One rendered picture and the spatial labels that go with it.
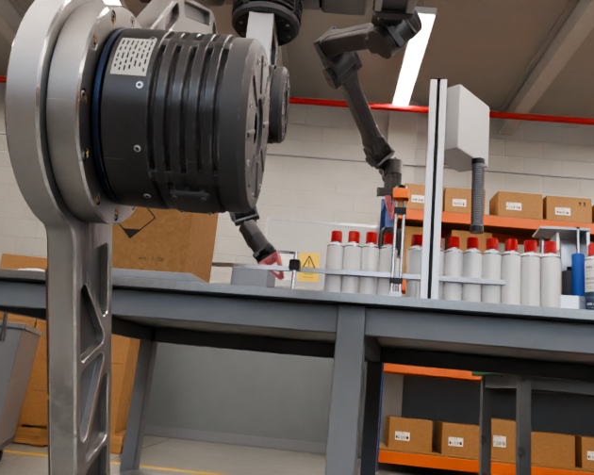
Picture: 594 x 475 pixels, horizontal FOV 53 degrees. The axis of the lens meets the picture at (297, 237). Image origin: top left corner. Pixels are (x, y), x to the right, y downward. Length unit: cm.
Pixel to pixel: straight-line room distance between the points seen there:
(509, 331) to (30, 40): 104
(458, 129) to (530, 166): 513
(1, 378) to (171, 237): 221
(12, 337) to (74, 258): 288
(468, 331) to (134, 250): 78
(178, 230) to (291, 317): 35
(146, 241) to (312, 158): 510
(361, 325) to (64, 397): 75
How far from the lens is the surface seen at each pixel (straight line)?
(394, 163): 201
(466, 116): 174
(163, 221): 146
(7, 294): 161
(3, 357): 352
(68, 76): 56
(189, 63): 57
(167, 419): 621
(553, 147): 697
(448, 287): 172
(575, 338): 134
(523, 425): 289
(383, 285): 172
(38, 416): 497
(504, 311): 128
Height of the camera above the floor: 63
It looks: 14 degrees up
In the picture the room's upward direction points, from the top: 6 degrees clockwise
